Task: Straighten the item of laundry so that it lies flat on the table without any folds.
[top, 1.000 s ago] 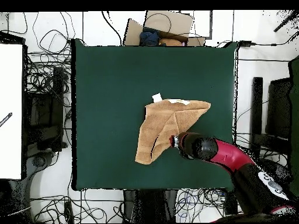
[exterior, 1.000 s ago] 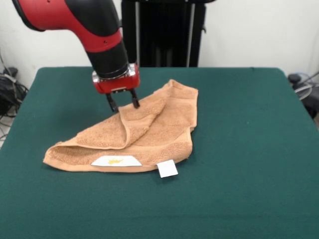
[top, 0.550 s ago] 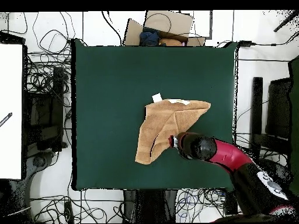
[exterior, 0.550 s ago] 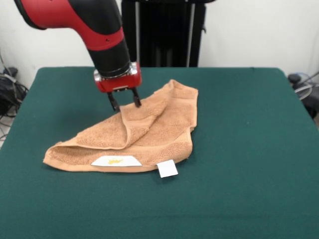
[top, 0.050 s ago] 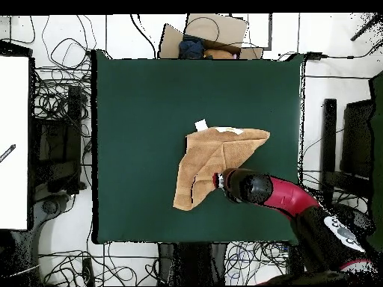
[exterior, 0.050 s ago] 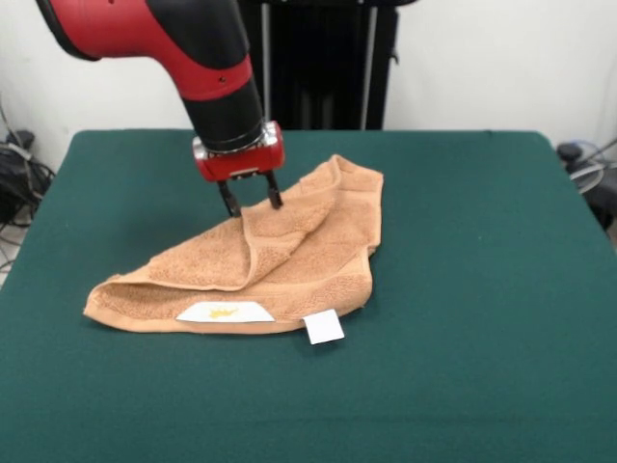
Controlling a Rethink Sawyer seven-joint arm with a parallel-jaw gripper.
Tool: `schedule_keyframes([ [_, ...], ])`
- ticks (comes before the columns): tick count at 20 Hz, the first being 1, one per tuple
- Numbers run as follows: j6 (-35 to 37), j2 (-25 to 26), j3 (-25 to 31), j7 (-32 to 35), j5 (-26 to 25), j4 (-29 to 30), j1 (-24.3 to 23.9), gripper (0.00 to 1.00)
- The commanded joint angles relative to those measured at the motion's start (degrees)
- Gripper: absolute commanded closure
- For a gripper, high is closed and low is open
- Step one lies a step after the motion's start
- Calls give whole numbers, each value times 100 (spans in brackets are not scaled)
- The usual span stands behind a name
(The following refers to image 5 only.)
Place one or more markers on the orange terry towel with tags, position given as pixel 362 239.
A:
pixel 203 149

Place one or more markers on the dark green table cloth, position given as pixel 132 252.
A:
pixel 134 104

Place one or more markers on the orange cloth in box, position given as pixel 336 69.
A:
pixel 218 54

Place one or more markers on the dark blue garment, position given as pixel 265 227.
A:
pixel 191 47

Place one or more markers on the black chair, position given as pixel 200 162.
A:
pixel 356 137

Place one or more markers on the brown cardboard box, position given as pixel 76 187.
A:
pixel 215 30

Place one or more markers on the black power strip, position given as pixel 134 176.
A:
pixel 88 270

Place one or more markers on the black power adapter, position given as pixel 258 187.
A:
pixel 313 55

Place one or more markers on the white board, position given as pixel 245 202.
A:
pixel 13 134

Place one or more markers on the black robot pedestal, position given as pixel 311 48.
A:
pixel 194 263

